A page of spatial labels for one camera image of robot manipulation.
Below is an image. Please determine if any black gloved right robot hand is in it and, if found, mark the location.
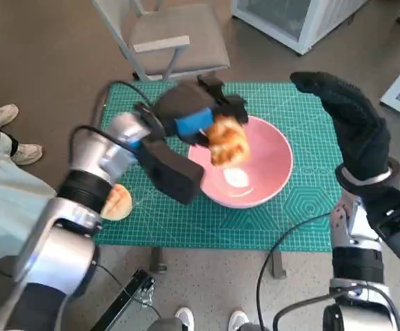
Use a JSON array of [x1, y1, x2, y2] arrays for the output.
[[289, 71, 392, 182]]

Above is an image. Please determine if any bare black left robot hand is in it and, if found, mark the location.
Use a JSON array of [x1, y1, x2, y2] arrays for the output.
[[154, 75, 249, 146]]

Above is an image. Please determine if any orange long bread loaf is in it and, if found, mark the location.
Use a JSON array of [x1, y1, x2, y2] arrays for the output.
[[205, 115, 251, 167]]

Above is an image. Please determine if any pink bowl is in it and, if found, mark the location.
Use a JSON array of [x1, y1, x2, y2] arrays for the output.
[[187, 115, 294, 209]]

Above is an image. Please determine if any pale round bread bun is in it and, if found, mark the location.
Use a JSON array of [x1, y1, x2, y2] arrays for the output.
[[100, 183, 134, 221]]

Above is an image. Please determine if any grey chair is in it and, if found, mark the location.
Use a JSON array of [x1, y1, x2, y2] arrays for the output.
[[92, 0, 231, 83]]

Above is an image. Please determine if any green cutting mat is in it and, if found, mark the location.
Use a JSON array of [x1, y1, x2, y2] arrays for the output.
[[91, 81, 339, 252]]

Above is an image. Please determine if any white cabinet with vent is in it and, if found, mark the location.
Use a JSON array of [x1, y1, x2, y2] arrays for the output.
[[230, 0, 370, 56]]

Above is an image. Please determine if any grey metal table leg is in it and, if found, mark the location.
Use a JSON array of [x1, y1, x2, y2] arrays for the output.
[[271, 250, 287, 279], [150, 247, 169, 274]]

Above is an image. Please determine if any seated person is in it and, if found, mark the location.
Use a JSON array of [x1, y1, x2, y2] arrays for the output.
[[0, 99, 60, 263]]

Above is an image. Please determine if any white shoe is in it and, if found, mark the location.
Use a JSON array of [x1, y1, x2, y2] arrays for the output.
[[228, 310, 250, 331], [174, 306, 196, 331]]

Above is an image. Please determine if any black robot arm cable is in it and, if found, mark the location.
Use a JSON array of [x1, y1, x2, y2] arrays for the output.
[[94, 81, 152, 130], [256, 212, 334, 331], [272, 292, 346, 331], [69, 126, 139, 163]]

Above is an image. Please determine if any thin black floor cable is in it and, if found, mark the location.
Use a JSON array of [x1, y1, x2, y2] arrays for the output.
[[94, 263, 163, 318]]

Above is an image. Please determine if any black metal frame bar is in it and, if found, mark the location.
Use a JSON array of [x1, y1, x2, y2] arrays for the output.
[[91, 268, 157, 331]]

